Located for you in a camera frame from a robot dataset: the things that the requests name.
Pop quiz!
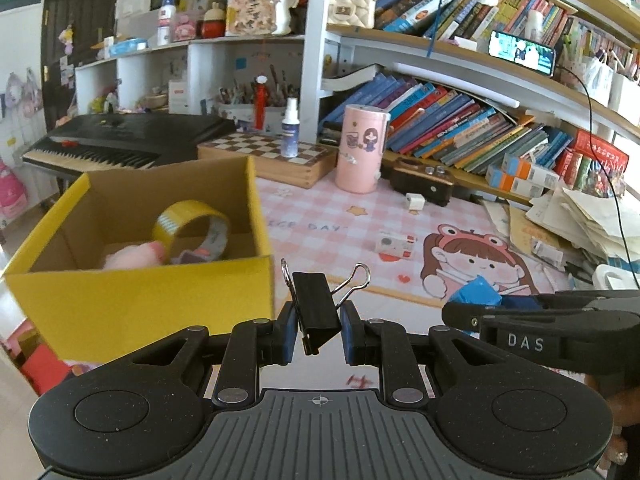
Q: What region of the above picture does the pile of tilted books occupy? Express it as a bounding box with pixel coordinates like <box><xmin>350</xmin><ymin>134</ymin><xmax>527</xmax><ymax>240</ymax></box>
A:
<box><xmin>372</xmin><ymin>0</ymin><xmax>581</xmax><ymax>43</ymax></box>

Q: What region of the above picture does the red doll toy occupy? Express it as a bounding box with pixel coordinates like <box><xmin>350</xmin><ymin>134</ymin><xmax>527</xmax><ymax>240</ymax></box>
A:
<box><xmin>200</xmin><ymin>2</ymin><xmax>226</xmax><ymax>38</ymax></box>

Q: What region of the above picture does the thick open book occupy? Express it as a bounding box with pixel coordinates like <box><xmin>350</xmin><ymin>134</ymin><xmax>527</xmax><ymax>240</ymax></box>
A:
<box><xmin>321</xmin><ymin>64</ymin><xmax>386</xmax><ymax>92</ymax></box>

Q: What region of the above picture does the wooden chessboard box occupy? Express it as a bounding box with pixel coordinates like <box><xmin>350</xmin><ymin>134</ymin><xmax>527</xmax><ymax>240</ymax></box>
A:
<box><xmin>197</xmin><ymin>132</ymin><xmax>338</xmax><ymax>190</ymax></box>

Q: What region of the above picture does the smartphone with lit screen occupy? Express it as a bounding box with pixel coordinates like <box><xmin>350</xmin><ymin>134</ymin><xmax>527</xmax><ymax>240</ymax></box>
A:
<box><xmin>489</xmin><ymin>30</ymin><xmax>557</xmax><ymax>77</ymax></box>

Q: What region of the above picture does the blue wrapper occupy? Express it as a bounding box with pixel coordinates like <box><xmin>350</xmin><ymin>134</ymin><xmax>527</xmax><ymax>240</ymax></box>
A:
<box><xmin>452</xmin><ymin>275</ymin><xmax>503</xmax><ymax>307</ymax></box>

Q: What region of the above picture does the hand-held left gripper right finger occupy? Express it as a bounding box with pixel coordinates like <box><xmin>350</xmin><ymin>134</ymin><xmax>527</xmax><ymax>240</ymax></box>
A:
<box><xmin>339</xmin><ymin>301</ymin><xmax>503</xmax><ymax>405</ymax></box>

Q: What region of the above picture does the white lotion bottle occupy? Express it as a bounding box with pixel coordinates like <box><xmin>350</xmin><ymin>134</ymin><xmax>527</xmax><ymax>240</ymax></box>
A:
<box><xmin>157</xmin><ymin>0</ymin><xmax>179</xmax><ymax>46</ymax></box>

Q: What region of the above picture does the dark wooden radio box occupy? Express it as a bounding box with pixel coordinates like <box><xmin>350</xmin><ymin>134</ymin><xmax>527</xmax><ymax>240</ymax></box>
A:
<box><xmin>390</xmin><ymin>157</ymin><xmax>456</xmax><ymax>207</ymax></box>

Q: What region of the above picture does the yellow cardboard box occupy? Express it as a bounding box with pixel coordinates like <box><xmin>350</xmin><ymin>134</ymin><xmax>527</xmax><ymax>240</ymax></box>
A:
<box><xmin>2</xmin><ymin>156</ymin><xmax>276</xmax><ymax>363</ymax></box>

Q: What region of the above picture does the white spray bottle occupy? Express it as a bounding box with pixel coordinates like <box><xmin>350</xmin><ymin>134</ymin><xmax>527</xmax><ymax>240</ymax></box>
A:
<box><xmin>280</xmin><ymin>97</ymin><xmax>300</xmax><ymax>158</ymax></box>

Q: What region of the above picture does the pink cartoon canister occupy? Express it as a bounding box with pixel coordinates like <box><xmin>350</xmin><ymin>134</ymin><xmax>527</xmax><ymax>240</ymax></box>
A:
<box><xmin>335</xmin><ymin>104</ymin><xmax>392</xmax><ymax>195</ymax></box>

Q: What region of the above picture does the pink backpack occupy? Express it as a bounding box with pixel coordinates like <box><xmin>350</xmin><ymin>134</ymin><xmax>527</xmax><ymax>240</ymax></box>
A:
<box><xmin>0</xmin><ymin>157</ymin><xmax>28</xmax><ymax>219</ymax></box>

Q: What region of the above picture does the yellow tape roll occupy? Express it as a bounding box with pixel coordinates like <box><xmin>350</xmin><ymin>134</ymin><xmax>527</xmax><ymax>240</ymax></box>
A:
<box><xmin>152</xmin><ymin>200</ymin><xmax>232</xmax><ymax>261</ymax></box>

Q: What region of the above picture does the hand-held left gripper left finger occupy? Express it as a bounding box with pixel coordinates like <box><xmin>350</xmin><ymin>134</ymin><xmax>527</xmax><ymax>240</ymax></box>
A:
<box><xmin>127</xmin><ymin>302</ymin><xmax>301</xmax><ymax>407</ymax></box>

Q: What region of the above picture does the pink plush paw toy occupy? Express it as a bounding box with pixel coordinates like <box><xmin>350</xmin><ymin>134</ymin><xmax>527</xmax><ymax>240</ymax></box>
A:
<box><xmin>102</xmin><ymin>240</ymin><xmax>167</xmax><ymax>269</ymax></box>

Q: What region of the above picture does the black electronic keyboard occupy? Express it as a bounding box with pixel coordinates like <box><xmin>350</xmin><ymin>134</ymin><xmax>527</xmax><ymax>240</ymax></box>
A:
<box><xmin>22</xmin><ymin>114</ymin><xmax>236</xmax><ymax>178</ymax></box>

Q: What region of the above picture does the person's right hand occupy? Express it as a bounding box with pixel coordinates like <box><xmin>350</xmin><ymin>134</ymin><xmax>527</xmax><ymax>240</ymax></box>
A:
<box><xmin>602</xmin><ymin>389</ymin><xmax>640</xmax><ymax>468</ymax></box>

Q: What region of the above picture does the floral printed bag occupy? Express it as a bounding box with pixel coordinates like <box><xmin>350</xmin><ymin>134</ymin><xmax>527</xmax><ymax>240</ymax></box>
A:
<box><xmin>226</xmin><ymin>0</ymin><xmax>293</xmax><ymax>37</ymax></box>

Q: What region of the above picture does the blue orange carton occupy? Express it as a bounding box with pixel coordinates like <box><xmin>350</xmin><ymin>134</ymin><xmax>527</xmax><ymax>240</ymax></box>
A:
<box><xmin>501</xmin><ymin>152</ymin><xmax>561</xmax><ymax>187</ymax></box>
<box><xmin>485</xmin><ymin>165</ymin><xmax>546</xmax><ymax>199</ymax></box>

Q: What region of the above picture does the red bottle figure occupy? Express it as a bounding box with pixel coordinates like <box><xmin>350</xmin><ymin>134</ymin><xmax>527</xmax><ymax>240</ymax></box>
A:
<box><xmin>252</xmin><ymin>75</ymin><xmax>269</xmax><ymax>131</ymax></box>

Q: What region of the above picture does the red printed packet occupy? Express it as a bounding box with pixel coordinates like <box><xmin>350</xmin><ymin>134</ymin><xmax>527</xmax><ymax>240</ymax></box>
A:
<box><xmin>555</xmin><ymin>130</ymin><xmax>631</xmax><ymax>197</ymax></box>

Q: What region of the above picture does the pink cartoon desk mat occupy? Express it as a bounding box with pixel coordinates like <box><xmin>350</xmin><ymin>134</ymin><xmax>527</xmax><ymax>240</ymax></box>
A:
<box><xmin>65</xmin><ymin>175</ymin><xmax>608</xmax><ymax>396</ymax></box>

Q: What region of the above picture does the pen holder with pens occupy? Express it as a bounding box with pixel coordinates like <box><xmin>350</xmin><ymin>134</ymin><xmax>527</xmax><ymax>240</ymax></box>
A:
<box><xmin>215</xmin><ymin>77</ymin><xmax>291</xmax><ymax>133</ymax></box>

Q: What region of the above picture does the dark wooden door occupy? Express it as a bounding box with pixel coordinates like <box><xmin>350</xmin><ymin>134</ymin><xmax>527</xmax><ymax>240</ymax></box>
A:
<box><xmin>42</xmin><ymin>0</ymin><xmax>123</xmax><ymax>131</ymax></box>

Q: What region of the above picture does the pile of papers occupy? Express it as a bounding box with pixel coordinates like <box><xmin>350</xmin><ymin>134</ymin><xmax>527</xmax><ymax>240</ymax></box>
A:
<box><xmin>525</xmin><ymin>187</ymin><xmax>640</xmax><ymax>272</ymax></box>

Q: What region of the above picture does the black cable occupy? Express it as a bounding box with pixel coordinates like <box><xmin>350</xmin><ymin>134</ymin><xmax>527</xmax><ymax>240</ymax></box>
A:
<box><xmin>554</xmin><ymin>62</ymin><xmax>640</xmax><ymax>281</ymax></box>

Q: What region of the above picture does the black binder clip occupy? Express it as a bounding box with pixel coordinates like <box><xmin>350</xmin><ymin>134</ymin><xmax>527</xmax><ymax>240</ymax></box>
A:
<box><xmin>280</xmin><ymin>259</ymin><xmax>371</xmax><ymax>356</ymax></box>

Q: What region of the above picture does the white shelf unit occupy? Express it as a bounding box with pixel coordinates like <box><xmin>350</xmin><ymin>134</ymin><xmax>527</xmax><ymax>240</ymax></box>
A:
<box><xmin>75</xmin><ymin>0</ymin><xmax>640</xmax><ymax>128</ymax></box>

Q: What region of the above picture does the pink doll toy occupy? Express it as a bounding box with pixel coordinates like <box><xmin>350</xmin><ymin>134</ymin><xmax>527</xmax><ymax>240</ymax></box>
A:
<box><xmin>172</xmin><ymin>12</ymin><xmax>199</xmax><ymax>41</ymax></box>

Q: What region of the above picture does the white quilted handbag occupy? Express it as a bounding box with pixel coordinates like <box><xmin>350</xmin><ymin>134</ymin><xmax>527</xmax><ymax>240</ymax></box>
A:
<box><xmin>328</xmin><ymin>0</ymin><xmax>376</xmax><ymax>30</ymax></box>

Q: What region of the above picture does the row of colourful books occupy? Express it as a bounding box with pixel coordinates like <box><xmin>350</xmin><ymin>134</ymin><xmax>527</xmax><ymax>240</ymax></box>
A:
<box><xmin>320</xmin><ymin>74</ymin><xmax>576</xmax><ymax>176</ymax></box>

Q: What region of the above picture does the white box red label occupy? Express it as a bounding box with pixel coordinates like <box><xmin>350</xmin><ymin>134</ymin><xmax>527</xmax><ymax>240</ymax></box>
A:
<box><xmin>167</xmin><ymin>80</ymin><xmax>190</xmax><ymax>115</ymax></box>

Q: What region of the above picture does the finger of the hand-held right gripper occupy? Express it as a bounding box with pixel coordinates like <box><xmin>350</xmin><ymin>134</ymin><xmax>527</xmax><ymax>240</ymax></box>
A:
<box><xmin>504</xmin><ymin>288</ymin><xmax>640</xmax><ymax>312</ymax></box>
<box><xmin>441</xmin><ymin>299</ymin><xmax>610</xmax><ymax>334</ymax></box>

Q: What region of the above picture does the blue tissue pack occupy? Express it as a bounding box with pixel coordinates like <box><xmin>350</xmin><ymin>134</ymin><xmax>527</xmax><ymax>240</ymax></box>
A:
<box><xmin>107</xmin><ymin>37</ymin><xmax>149</xmax><ymax>57</ymax></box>

